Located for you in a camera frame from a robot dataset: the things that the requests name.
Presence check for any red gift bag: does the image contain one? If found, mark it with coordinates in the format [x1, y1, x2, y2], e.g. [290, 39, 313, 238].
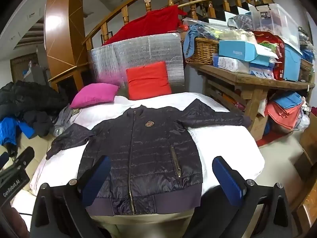
[253, 31, 285, 81]

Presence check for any black picture frame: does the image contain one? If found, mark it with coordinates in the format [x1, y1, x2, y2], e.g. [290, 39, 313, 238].
[100, 31, 113, 44]

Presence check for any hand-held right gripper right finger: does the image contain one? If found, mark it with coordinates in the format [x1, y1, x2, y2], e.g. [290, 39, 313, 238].
[196, 156, 298, 238]

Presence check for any dark patterned plastic bag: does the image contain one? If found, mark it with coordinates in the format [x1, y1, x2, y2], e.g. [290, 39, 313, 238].
[228, 14, 254, 30]

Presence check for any grey refrigerator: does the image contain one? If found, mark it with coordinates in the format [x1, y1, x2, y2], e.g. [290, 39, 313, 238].
[23, 64, 47, 85]

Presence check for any red cushion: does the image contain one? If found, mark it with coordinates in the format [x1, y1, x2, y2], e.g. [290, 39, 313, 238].
[125, 61, 172, 101]

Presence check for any white patterned tissue pack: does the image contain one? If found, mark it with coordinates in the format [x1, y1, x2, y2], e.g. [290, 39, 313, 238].
[212, 56, 250, 74]

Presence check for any blue cardboard box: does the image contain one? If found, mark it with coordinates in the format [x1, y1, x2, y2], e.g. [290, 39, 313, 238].
[218, 40, 279, 66]

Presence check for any pink cushion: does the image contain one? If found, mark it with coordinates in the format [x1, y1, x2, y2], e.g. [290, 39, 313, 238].
[69, 83, 120, 109]

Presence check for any clear plastic storage bin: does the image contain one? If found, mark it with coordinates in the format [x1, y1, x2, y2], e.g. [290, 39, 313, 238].
[249, 3, 303, 52]

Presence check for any wooden table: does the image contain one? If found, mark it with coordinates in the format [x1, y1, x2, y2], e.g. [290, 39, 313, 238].
[185, 59, 315, 142]

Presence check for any white blanket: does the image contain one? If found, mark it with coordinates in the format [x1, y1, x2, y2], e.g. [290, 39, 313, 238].
[30, 92, 265, 224]

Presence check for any red cloth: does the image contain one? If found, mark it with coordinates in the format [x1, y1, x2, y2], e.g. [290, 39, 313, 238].
[103, 4, 188, 45]

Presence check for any white plastic bag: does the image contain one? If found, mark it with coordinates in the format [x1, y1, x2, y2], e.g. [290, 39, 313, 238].
[219, 28, 258, 42]

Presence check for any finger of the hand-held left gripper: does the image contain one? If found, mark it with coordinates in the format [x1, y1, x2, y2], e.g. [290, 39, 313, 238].
[13, 146, 35, 171]
[0, 151, 10, 169]

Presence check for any wooden lattice door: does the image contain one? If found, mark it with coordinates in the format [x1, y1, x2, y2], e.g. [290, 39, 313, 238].
[10, 53, 39, 82]

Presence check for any stack of folded cloths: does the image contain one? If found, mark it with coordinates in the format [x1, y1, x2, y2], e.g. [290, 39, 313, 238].
[267, 90, 310, 131]

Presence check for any blue jacket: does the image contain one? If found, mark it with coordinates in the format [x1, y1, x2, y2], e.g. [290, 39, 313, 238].
[0, 116, 37, 147]

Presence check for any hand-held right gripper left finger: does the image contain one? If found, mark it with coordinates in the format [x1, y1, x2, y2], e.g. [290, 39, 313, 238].
[29, 156, 112, 238]

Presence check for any dark quilted jacket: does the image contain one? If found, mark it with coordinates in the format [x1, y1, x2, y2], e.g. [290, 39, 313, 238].
[46, 105, 252, 216]

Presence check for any blue cloth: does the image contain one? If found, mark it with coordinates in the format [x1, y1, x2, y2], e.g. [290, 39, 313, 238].
[184, 24, 218, 57]

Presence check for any grey garment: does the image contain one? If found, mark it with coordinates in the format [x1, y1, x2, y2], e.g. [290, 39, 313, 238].
[53, 104, 82, 137]

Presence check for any blue storage box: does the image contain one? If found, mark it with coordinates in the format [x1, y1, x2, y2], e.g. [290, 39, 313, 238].
[282, 41, 303, 81]

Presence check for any wooden stair railing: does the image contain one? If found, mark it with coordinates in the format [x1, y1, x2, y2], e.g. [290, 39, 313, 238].
[83, 0, 275, 52]

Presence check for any cream leather sofa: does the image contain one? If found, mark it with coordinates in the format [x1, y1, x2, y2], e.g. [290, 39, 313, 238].
[0, 134, 62, 219]

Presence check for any black down coat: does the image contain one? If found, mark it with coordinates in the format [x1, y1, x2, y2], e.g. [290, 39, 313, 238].
[0, 80, 68, 138]

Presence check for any wooden pillar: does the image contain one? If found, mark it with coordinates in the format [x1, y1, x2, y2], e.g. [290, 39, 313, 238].
[44, 0, 88, 80]

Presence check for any small wicker basket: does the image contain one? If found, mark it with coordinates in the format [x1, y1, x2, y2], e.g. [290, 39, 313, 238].
[298, 58, 314, 82]

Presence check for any person's left hand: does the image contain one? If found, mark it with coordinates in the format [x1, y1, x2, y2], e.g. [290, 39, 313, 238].
[0, 204, 30, 238]

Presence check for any red floor mat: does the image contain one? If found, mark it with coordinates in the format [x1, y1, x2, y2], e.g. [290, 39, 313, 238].
[256, 129, 280, 147]

